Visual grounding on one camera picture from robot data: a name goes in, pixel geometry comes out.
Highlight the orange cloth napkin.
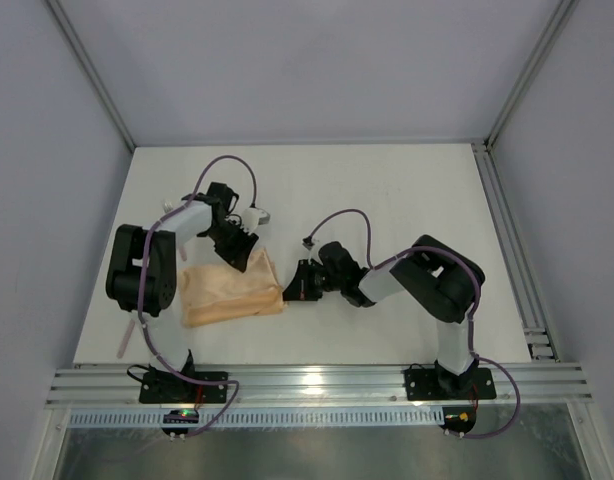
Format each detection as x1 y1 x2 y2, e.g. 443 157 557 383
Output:
178 248 285 328

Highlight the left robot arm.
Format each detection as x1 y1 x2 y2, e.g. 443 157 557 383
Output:
105 182 258 386

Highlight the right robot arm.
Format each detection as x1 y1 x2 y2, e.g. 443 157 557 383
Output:
283 235 486 397

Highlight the left black controller board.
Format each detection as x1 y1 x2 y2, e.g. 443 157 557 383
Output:
161 409 199 441

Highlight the black controller board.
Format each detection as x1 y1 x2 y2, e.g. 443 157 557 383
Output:
161 409 199 441
440 406 477 439

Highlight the right black controller board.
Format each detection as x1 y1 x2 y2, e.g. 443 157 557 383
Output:
440 406 477 439

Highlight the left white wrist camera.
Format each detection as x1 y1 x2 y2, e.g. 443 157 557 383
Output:
240 207 271 233

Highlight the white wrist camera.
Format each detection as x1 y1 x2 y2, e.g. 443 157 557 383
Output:
302 236 321 261
240 207 271 233

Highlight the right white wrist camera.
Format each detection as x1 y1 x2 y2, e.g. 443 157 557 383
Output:
302 236 321 261

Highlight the silver fork pink handle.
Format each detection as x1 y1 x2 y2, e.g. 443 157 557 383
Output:
161 200 187 262

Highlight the pink handled utensil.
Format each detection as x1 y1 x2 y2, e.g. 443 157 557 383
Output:
116 322 134 359

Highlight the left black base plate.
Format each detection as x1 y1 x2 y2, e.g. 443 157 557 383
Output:
139 369 227 405

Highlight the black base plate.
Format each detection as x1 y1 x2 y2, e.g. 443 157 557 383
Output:
139 369 227 405
403 362 497 401

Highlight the white slotted cable duct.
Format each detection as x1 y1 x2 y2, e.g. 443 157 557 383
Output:
67 405 442 429

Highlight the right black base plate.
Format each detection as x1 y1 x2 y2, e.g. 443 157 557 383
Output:
403 362 497 401

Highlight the right side aluminium rail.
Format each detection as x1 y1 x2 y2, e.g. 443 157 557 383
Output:
471 143 560 363

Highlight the aluminium rail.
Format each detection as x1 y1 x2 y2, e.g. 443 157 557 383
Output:
45 363 593 408
471 143 560 363

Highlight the front aluminium rail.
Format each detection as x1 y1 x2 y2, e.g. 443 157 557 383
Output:
45 363 593 408

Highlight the left frame post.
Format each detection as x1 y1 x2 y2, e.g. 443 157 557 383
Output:
43 0 137 154

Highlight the frame post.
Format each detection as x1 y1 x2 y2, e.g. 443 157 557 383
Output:
43 0 137 154
484 0 579 151

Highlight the right frame post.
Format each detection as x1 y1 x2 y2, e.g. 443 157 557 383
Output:
484 0 579 151

